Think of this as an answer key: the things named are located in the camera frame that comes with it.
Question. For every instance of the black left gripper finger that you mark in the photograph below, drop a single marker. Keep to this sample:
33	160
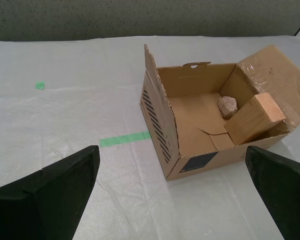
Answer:
287	197
40	207

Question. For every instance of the light wooden block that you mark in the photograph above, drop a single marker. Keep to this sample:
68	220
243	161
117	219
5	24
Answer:
250	122

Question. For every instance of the pinkish speckled granite rock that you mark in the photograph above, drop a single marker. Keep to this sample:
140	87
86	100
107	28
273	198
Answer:
228	106

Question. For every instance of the brown cardboard box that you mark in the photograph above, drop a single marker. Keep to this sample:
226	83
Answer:
197	120

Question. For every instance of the long green tape strip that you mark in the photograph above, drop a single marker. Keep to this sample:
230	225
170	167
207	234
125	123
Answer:
125	139

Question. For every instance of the green tape piece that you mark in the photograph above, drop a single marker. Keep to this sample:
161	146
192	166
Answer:
40	85

